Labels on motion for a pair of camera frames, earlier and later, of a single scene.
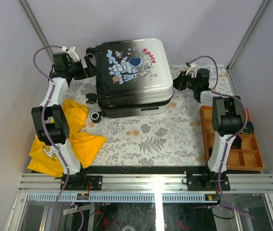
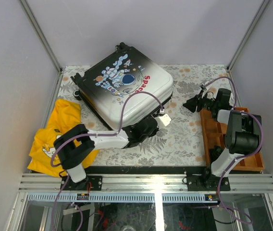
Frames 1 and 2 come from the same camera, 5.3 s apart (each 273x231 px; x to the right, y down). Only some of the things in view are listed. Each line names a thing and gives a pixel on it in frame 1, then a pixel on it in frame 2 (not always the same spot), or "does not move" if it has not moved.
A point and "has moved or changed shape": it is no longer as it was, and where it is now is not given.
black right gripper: (178, 83) -> (191, 104)
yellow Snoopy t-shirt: (43, 157) does not move
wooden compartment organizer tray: (248, 158) does not move
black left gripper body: (76, 70) -> (155, 129)
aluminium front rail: (204, 182) does not move
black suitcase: (133, 78) has moved or changed shape
